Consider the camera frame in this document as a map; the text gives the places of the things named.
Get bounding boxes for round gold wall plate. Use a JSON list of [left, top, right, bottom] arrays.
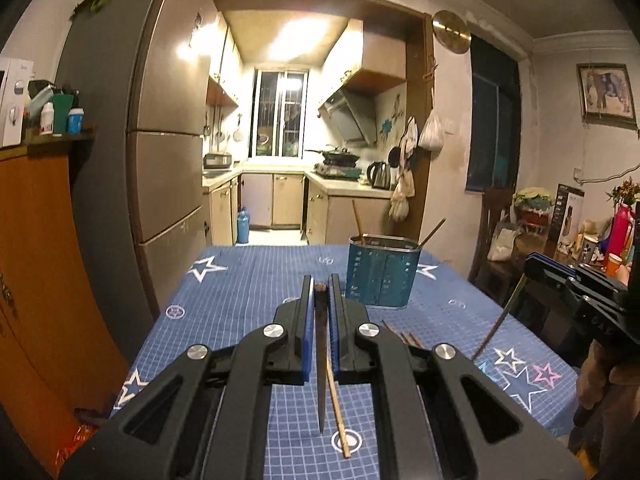
[[432, 9, 472, 55]]

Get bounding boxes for kitchen window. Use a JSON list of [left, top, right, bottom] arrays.
[[252, 67, 309, 159]]

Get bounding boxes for orange wooden cabinet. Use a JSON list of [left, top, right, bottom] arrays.
[[0, 132, 132, 477]]

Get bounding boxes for black wok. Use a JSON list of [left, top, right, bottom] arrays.
[[304, 145, 361, 166]]

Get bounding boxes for teal perforated utensil holder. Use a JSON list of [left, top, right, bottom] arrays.
[[344, 233, 420, 310]]

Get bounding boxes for light wooden chopstick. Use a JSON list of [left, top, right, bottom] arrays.
[[325, 354, 353, 459]]

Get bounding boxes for black product box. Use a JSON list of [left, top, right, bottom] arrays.
[[547, 183, 585, 244]]

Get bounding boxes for thin dark chopstick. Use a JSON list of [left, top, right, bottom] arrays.
[[470, 272, 529, 361]]

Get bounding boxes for white hanging plastic bag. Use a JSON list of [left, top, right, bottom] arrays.
[[418, 109, 445, 151]]

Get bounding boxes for pink thermos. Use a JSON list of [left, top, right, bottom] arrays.
[[607, 204, 636, 262]]

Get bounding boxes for blue star-print tablecloth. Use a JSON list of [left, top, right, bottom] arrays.
[[110, 244, 582, 480]]

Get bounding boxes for dark brown chopstick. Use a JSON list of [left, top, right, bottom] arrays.
[[314, 283, 329, 435]]

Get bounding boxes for yellow flower bunch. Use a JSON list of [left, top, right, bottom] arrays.
[[604, 178, 640, 207]]

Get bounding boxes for steel range hood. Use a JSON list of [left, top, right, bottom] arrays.
[[318, 91, 377, 147]]

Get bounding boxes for wooden chair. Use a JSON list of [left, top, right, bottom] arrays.
[[469, 189, 527, 303]]

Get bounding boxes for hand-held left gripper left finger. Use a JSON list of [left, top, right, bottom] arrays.
[[60, 275, 317, 480]]

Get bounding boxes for framed wall picture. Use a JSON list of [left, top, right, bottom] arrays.
[[575, 63, 639, 127]]

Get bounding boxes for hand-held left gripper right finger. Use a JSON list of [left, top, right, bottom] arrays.
[[327, 274, 586, 480]]

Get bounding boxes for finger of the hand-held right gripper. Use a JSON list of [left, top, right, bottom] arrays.
[[522, 252, 581, 287]]

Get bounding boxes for grey refrigerator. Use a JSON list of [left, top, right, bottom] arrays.
[[54, 0, 219, 343]]

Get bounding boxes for dark curtained window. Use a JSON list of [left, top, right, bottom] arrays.
[[464, 34, 522, 194]]

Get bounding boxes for beige hanging bag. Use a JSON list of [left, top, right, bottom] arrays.
[[388, 169, 416, 222]]

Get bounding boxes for blue water bottle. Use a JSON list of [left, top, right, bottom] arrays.
[[235, 206, 251, 245]]

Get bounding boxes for steel electric kettle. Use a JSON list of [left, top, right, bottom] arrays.
[[367, 160, 392, 190]]

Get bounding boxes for white microwave oven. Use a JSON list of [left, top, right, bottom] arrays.
[[0, 57, 35, 149]]

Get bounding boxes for gas stove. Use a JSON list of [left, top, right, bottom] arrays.
[[312, 162, 364, 181]]

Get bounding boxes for person's right hand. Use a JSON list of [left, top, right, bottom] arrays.
[[575, 341, 622, 412]]

